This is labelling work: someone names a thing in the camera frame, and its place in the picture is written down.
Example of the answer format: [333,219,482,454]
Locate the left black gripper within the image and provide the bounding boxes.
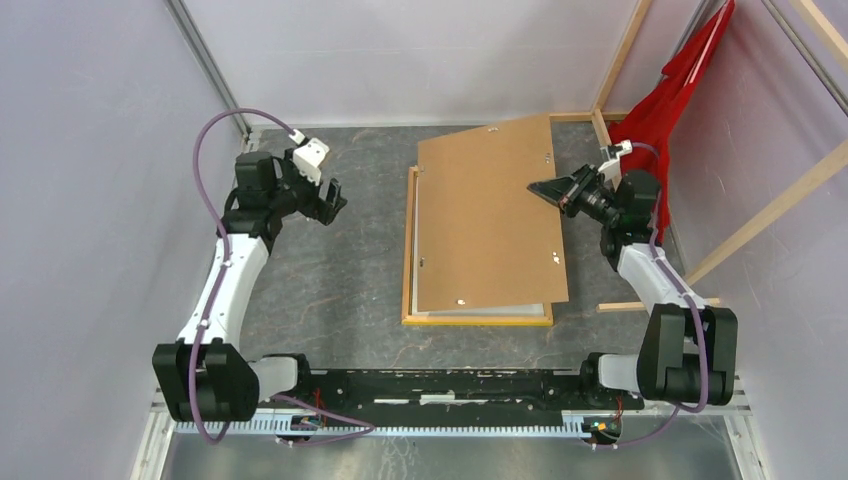
[268,149,347,226]

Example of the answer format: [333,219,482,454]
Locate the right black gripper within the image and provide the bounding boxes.
[527,163,620,226]

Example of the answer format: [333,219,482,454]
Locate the building photo print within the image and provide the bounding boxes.
[402,192,553,327]

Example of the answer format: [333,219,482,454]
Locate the yellow wooden picture frame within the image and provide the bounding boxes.
[400,166,554,327]

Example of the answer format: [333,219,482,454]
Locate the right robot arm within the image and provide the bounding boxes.
[528,164,738,412]

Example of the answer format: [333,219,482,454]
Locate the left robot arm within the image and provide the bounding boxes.
[152,139,347,422]

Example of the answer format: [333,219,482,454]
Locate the light wooden beam structure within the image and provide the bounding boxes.
[547,0,848,314]

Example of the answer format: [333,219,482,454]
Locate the red cloth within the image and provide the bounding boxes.
[608,0,736,242]

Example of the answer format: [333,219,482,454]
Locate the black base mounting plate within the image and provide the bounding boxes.
[259,369,645,428]

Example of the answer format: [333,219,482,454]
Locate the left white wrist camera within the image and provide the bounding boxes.
[289,129,330,186]

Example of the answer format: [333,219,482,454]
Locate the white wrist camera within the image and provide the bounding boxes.
[598,140,633,190]
[289,129,330,186]

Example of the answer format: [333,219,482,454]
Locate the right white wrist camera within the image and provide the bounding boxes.
[598,140,633,190]

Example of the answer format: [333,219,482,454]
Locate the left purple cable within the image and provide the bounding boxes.
[187,107,376,448]

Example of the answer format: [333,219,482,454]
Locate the aluminium rail frame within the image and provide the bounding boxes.
[129,125,773,480]

